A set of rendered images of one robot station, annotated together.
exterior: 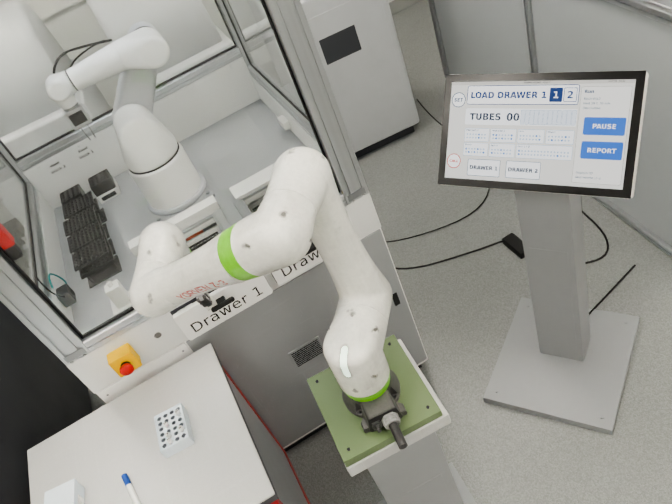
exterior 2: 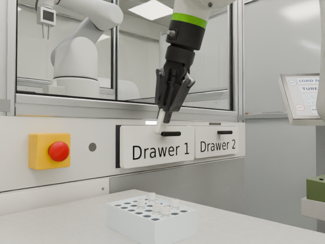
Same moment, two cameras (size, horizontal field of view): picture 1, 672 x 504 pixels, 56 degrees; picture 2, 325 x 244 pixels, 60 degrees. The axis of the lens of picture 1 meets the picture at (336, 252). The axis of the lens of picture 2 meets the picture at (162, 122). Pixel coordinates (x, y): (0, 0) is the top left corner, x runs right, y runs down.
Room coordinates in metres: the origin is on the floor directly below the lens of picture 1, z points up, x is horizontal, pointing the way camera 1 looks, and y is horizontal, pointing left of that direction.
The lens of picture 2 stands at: (0.77, 0.85, 0.92)
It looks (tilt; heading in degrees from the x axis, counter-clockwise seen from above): 1 degrees up; 324
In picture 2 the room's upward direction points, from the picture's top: straight up
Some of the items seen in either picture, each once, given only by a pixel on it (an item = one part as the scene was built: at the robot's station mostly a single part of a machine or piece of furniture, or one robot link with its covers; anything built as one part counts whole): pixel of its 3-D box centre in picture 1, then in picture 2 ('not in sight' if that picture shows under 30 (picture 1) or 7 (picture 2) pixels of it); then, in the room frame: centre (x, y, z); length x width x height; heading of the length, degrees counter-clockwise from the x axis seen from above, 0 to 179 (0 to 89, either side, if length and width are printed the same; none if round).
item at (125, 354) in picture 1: (124, 360); (50, 150); (1.37, 0.70, 0.88); 0.07 x 0.05 x 0.07; 100
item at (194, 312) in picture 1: (223, 303); (161, 144); (1.43, 0.37, 0.87); 0.29 x 0.02 x 0.11; 100
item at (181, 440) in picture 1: (173, 429); (149, 218); (1.14, 0.61, 0.78); 0.12 x 0.08 x 0.04; 6
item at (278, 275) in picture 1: (312, 248); (217, 140); (1.50, 0.06, 0.87); 0.29 x 0.02 x 0.11; 100
